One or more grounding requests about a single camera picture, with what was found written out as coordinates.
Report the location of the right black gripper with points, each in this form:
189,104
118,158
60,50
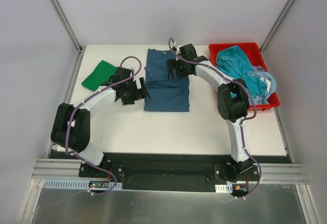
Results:
174,68

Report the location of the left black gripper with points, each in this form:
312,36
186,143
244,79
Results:
138,90

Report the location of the dark blue t-shirt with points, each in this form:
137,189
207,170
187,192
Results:
165,95

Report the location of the green t-shirt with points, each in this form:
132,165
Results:
102,72

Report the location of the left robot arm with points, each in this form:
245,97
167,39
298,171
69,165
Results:
71,128

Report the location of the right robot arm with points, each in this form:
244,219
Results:
233,102

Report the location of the teal t-shirt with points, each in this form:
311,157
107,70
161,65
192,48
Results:
234,63

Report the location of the red plastic bin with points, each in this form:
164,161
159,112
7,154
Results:
253,53

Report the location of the light blue t-shirt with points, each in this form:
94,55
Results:
264,86

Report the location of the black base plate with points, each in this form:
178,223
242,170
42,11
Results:
167,183

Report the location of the left aluminium frame post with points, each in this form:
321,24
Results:
66,25

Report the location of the aluminium frame post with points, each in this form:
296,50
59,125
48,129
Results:
66,25
277,23

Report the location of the right white cable duct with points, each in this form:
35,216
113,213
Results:
224,188

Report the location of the white cable duct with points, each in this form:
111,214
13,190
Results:
81,185
224,188

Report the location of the left white cable duct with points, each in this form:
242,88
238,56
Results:
81,185

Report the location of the right aluminium frame post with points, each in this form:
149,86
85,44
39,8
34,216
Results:
277,23

